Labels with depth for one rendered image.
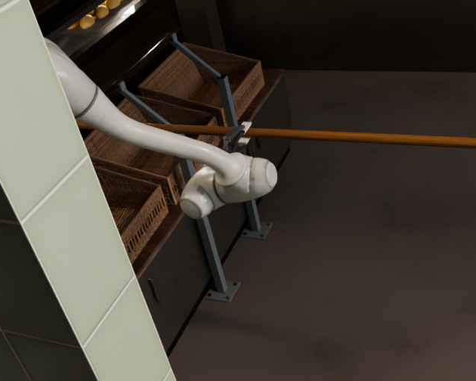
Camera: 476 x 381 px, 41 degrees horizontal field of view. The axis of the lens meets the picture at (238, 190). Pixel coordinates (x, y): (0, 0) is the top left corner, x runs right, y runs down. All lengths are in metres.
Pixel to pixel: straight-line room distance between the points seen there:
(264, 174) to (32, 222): 1.19
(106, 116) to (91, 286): 1.00
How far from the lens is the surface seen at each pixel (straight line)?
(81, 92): 1.54
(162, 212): 2.86
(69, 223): 0.59
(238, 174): 1.70
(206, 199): 1.79
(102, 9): 3.57
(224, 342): 3.05
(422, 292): 3.14
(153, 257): 2.72
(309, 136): 2.01
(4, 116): 0.53
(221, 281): 3.22
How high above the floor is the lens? 2.23
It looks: 34 degrees down
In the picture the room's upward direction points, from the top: 13 degrees counter-clockwise
